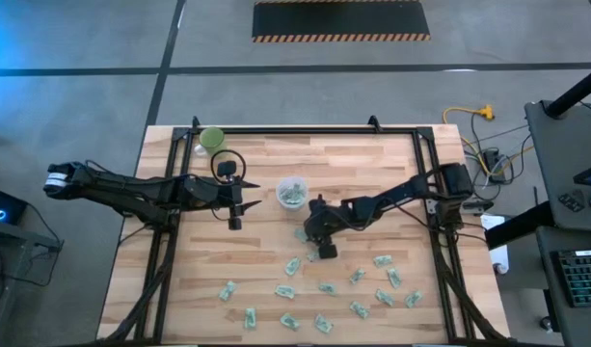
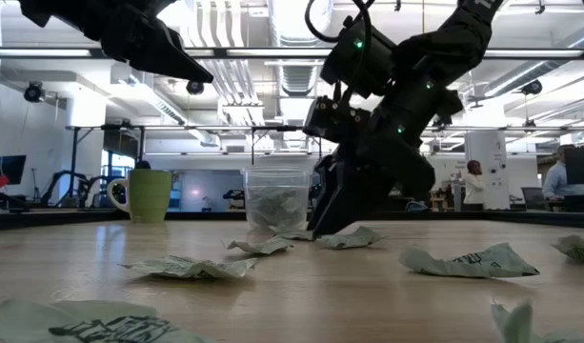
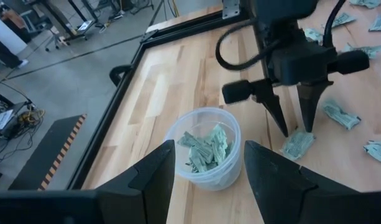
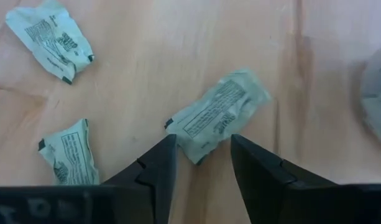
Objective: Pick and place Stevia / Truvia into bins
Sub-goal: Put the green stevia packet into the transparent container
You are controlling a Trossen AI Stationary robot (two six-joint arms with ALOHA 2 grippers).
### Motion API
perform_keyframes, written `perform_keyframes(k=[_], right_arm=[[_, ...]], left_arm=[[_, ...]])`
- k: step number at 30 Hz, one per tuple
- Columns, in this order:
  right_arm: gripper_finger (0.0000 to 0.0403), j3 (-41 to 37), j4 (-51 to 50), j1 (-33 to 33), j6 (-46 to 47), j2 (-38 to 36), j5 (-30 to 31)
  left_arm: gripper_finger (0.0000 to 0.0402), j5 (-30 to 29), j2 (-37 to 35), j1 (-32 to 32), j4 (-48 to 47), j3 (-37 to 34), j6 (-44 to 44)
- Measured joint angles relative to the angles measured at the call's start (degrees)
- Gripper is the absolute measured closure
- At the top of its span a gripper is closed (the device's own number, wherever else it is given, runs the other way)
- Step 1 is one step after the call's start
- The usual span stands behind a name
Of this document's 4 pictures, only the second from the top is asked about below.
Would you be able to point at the background black robot arm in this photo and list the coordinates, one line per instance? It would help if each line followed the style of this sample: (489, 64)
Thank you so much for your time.
(94, 188)
(235, 196)
(58, 183)

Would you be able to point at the black aluminium table frame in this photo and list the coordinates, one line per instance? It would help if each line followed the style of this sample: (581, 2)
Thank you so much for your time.
(463, 216)

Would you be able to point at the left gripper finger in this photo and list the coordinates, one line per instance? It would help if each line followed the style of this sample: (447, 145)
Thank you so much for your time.
(167, 57)

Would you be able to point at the white pillar with wall boxes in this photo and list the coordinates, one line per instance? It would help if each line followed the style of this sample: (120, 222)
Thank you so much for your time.
(487, 162)

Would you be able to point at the dark blue wall screen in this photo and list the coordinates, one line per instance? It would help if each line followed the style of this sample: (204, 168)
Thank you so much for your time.
(8, 167)

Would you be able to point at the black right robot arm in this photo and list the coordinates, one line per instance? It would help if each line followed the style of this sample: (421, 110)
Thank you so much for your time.
(444, 47)

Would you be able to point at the plain white pillar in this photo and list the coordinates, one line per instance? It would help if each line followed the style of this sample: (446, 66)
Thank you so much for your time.
(86, 143)

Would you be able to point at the black computer monitor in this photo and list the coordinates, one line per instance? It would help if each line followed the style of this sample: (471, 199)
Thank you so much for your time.
(582, 169)

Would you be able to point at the person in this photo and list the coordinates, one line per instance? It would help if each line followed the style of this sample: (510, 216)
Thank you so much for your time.
(473, 188)
(556, 181)

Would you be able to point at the clear plastic cup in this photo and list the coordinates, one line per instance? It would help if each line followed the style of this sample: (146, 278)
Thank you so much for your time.
(255, 176)

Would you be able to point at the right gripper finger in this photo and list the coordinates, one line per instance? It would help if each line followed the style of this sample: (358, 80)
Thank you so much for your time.
(327, 171)
(353, 195)

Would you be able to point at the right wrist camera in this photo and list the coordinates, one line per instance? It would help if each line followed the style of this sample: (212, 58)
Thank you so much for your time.
(336, 119)

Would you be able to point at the long ceiling light strip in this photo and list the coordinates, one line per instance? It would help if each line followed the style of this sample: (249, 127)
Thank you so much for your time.
(39, 52)
(529, 53)
(272, 52)

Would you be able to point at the black ceiling camera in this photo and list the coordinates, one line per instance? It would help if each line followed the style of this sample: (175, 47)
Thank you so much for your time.
(195, 87)
(33, 92)
(441, 122)
(532, 87)

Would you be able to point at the black metal rig frame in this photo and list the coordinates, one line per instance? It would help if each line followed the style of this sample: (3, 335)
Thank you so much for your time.
(74, 162)

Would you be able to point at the green white stevia packet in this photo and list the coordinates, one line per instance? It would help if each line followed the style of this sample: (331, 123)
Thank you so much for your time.
(579, 248)
(265, 247)
(463, 267)
(353, 239)
(82, 316)
(515, 326)
(294, 235)
(191, 268)

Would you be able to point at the silver ventilation duct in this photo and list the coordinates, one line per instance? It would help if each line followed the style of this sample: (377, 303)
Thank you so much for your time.
(296, 76)

